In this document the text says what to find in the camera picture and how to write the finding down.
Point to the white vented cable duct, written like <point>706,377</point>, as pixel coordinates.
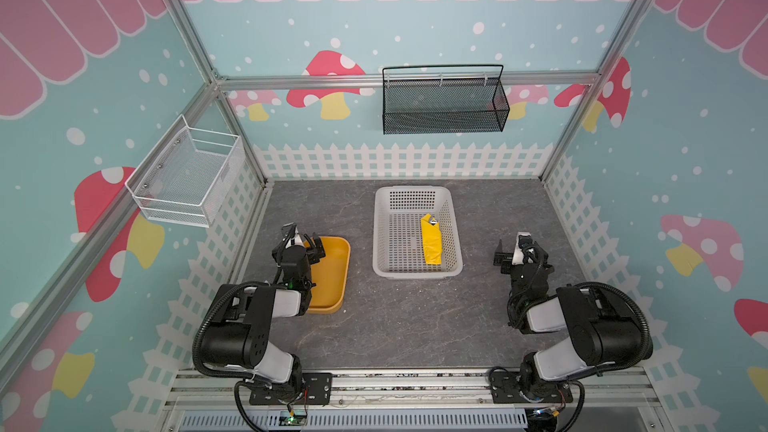
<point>394,420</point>

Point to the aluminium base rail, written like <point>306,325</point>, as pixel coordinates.
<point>391,388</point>

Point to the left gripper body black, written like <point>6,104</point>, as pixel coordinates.
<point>308,282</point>

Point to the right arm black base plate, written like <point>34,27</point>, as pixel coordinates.
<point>514,387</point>

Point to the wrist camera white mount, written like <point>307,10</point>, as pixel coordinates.
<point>292,236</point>
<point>523,252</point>

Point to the white wire wall basket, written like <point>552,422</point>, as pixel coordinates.
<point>186,177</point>

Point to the yellow plastic utensil tray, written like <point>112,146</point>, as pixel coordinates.
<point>330,276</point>

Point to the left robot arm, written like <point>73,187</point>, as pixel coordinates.
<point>233,340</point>

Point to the white perforated plastic basket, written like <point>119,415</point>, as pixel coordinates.
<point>398,246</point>

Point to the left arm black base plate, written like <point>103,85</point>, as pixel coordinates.
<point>313,388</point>

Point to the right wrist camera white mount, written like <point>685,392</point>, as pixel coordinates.
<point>523,252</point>

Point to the black wire mesh wall basket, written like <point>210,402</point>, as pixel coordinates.
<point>442,99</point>

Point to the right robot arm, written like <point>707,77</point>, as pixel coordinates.
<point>606,329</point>

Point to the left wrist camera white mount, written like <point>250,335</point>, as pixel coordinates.
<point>292,236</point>

